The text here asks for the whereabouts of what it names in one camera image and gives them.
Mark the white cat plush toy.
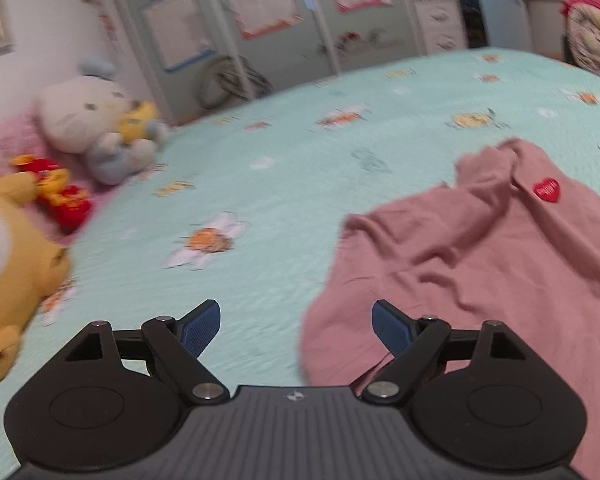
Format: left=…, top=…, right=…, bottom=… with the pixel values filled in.
left=34, top=57, right=171, bottom=186

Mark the white door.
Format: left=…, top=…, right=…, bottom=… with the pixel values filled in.
left=467, top=0, right=533, bottom=51

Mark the blue-bordered wall poster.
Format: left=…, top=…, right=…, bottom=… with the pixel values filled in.
left=139, top=0, right=217, bottom=73

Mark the pink t-shirt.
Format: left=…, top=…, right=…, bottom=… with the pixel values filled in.
left=300, top=137, right=600, bottom=480

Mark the rolled floral quilt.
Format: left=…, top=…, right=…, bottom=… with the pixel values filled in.
left=562, top=2, right=600, bottom=83

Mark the white drawer cabinet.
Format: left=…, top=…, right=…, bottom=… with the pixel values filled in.
left=414, top=0, right=470, bottom=55

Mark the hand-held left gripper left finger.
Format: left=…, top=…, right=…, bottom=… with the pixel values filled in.
left=65, top=299, right=231, bottom=406

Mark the wardrobe with sliding doors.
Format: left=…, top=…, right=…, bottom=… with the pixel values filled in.
left=105, top=0, right=431, bottom=126

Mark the teal bee-print bedspread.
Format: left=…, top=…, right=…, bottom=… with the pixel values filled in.
left=0, top=46, right=600, bottom=480

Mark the large yellow plush toy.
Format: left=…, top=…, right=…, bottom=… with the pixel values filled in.
left=0, top=172, right=73, bottom=386

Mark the small yellow plush toy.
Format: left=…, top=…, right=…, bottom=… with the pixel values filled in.
left=117, top=101, right=161, bottom=143

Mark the red plush doll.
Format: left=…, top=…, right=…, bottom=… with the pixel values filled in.
left=11, top=154, right=93, bottom=233

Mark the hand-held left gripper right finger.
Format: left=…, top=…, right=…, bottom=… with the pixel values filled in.
left=361, top=299, right=528, bottom=406

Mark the red hanging ornament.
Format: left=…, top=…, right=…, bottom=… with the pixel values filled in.
left=97, top=7, right=121, bottom=43

